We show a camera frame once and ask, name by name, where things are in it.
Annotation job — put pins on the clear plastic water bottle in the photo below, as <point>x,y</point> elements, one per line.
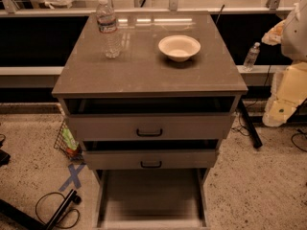
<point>107,25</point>

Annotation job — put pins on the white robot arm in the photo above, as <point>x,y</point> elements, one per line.
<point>289,86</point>

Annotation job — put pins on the grey drawer cabinet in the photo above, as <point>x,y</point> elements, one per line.
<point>141,70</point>

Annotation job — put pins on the top grey drawer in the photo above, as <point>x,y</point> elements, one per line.
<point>141,119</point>

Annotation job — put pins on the middle grey drawer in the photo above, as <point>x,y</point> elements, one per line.
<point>151,154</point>

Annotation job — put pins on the bottom grey open drawer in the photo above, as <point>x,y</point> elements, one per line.
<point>153,199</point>

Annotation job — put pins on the small background water bottle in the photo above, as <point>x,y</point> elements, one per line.
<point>252,56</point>

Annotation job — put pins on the white paper bowl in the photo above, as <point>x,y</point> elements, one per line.
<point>179,48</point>

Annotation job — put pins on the blue tape cross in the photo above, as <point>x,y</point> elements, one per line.
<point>73,177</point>

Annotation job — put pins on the black table leg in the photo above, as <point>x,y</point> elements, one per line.
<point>256,141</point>

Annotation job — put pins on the wire basket with items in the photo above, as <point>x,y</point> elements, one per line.
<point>67,145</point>

